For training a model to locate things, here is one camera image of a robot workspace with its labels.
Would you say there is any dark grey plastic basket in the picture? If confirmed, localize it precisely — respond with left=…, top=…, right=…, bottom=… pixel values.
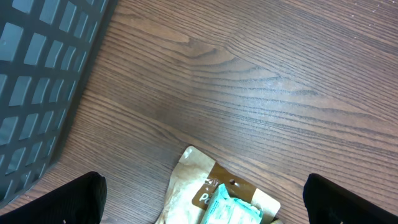
left=1, top=0, right=118, bottom=207

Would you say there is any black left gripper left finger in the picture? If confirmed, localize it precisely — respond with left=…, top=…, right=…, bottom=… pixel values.
left=1, top=171, right=107, bottom=224

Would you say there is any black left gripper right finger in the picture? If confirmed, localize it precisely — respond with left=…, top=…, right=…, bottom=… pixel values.
left=303, top=173, right=397, bottom=224

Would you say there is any teal wet wipes pack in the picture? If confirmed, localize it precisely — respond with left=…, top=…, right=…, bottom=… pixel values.
left=201, top=184, right=263, bottom=224

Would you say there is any beige brown snack bag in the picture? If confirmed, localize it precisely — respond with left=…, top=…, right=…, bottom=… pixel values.
left=155, top=146, right=280, bottom=224

